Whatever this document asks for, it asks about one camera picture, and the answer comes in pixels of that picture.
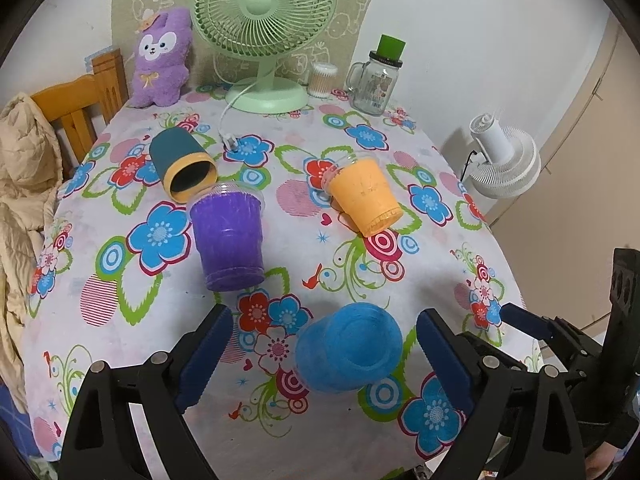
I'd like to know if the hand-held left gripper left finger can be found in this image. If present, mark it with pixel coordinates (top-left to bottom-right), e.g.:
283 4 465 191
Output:
59 304 235 480

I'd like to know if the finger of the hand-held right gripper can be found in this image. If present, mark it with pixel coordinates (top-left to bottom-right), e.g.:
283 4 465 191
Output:
499 302 610 387

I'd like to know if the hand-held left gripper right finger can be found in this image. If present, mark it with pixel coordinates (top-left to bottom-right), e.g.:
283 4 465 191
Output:
416 308 587 480

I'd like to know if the blue plastic cup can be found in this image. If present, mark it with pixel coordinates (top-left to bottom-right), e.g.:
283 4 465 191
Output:
294 301 404 395

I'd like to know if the purple plastic cup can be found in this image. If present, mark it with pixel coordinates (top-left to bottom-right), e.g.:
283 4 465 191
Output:
188 183 266 292

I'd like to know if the orange plastic cup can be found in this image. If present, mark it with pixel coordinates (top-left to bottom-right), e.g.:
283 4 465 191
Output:
320 151 404 238

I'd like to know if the teal cup with yellow rim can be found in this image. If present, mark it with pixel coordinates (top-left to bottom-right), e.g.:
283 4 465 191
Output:
150 127 219 204

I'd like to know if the beige door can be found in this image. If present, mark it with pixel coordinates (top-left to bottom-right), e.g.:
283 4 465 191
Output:
486 20 640 333

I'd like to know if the floral tablecloth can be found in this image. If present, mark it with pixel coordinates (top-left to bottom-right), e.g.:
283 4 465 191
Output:
27 82 545 480

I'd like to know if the white standing fan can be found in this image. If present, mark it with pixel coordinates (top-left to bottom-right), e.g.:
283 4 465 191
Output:
457 112 542 200

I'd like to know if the beige quilt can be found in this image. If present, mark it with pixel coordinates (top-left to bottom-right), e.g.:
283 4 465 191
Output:
0 92 64 413

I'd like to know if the glass jar mug green lid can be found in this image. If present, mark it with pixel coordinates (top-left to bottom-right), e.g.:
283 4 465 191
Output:
346 34 407 117

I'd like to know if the wooden chair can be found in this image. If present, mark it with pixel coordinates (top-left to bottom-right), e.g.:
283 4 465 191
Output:
31 47 128 181

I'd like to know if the purple plush toy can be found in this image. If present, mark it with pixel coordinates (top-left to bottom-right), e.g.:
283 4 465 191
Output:
129 7 194 109

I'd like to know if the cotton swab container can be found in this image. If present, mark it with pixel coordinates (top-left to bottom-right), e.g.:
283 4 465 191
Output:
306 61 339 99

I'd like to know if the green desk fan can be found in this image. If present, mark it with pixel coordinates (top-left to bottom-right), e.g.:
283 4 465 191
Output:
191 0 340 115

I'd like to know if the white fan power cable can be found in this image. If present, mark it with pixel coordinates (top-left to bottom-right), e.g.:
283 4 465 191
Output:
218 80 261 152

